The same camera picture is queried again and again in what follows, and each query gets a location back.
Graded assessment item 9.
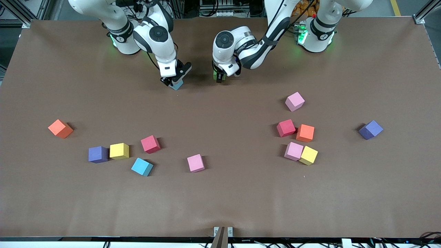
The crimson foam cube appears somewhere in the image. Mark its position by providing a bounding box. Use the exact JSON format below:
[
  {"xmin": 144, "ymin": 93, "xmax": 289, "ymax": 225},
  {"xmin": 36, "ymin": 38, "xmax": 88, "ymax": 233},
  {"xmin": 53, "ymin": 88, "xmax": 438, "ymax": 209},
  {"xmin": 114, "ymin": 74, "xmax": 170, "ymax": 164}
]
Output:
[
  {"xmin": 141, "ymin": 135, "xmax": 161, "ymax": 154},
  {"xmin": 276, "ymin": 119, "xmax": 296, "ymax": 138}
]

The light pink foam cube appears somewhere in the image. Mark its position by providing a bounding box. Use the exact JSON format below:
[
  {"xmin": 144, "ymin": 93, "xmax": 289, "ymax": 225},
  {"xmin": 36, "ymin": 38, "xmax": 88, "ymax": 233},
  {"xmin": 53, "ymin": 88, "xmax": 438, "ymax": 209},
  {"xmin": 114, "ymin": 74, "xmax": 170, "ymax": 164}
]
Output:
[
  {"xmin": 284, "ymin": 142, "xmax": 304, "ymax": 161},
  {"xmin": 285, "ymin": 92, "xmax": 306, "ymax": 112}
]

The orange foam cube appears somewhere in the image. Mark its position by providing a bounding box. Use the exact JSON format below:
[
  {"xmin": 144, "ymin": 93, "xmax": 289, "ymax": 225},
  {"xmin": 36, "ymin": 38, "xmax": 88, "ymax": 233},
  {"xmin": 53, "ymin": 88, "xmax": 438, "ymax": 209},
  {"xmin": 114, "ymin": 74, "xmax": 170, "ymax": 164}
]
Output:
[
  {"xmin": 296, "ymin": 124, "xmax": 315, "ymax": 143},
  {"xmin": 48, "ymin": 119, "xmax": 74, "ymax": 139}
]

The background equipment rack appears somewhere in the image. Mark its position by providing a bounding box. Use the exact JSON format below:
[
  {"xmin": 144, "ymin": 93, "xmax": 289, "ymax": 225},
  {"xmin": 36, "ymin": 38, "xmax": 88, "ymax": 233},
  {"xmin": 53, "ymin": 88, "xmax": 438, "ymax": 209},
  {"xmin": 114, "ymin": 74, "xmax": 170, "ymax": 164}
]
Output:
[{"xmin": 172, "ymin": 0, "xmax": 266, "ymax": 19}]

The small green-lit controller box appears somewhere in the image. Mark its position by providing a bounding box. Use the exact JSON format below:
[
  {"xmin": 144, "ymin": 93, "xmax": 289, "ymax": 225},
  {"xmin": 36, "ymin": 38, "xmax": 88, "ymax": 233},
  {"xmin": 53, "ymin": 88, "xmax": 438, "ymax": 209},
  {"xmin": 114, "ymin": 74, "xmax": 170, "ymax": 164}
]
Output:
[{"xmin": 295, "ymin": 22, "xmax": 308, "ymax": 43}]

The yellow foam cube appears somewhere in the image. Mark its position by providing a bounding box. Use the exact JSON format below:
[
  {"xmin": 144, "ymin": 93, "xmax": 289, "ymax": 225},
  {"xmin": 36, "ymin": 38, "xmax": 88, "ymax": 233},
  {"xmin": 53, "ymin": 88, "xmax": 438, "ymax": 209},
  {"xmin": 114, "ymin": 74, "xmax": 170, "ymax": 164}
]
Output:
[
  {"xmin": 299, "ymin": 146, "xmax": 318, "ymax": 166},
  {"xmin": 110, "ymin": 143, "xmax": 130, "ymax": 160}
]

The bag of orange items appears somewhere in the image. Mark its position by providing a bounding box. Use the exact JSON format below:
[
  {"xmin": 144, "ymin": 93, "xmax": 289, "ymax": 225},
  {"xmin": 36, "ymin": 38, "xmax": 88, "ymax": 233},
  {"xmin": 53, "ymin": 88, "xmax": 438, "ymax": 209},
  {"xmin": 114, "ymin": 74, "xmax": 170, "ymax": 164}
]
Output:
[{"xmin": 291, "ymin": 0, "xmax": 317, "ymax": 18}]

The purple foam cube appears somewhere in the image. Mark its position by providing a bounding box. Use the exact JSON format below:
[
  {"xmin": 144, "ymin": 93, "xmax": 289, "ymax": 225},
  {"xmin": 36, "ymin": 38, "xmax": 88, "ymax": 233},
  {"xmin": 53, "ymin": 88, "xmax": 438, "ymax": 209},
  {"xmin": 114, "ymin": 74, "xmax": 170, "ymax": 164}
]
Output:
[
  {"xmin": 358, "ymin": 120, "xmax": 383, "ymax": 140},
  {"xmin": 88, "ymin": 146, "xmax": 109, "ymax": 164}
]

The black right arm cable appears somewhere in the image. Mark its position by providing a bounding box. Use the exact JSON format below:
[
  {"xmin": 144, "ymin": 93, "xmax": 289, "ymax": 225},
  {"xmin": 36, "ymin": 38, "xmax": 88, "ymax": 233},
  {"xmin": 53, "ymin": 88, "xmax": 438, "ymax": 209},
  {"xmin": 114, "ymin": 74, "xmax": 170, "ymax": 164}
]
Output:
[{"xmin": 146, "ymin": 52, "xmax": 162, "ymax": 71}]

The aluminium frame profile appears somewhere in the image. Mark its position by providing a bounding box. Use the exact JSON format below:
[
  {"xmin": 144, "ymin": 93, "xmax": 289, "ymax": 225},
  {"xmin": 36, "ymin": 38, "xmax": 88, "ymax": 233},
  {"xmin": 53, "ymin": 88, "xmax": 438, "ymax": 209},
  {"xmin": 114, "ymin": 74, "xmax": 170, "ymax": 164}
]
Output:
[
  {"xmin": 413, "ymin": 0, "xmax": 441, "ymax": 24},
  {"xmin": 0, "ymin": 0, "xmax": 52, "ymax": 29}
]

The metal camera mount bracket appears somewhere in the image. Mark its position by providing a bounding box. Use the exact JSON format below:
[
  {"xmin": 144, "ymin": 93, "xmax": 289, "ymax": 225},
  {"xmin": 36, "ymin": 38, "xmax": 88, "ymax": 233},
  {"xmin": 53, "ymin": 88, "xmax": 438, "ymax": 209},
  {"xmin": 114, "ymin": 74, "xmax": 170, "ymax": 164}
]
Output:
[{"xmin": 213, "ymin": 226, "xmax": 234, "ymax": 248}]

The black cable bundle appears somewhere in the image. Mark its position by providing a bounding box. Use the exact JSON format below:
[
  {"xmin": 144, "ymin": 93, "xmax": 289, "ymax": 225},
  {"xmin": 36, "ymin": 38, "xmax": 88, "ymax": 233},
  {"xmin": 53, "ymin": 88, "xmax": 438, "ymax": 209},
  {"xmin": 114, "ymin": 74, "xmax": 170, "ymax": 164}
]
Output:
[{"xmin": 358, "ymin": 231, "xmax": 441, "ymax": 248}]

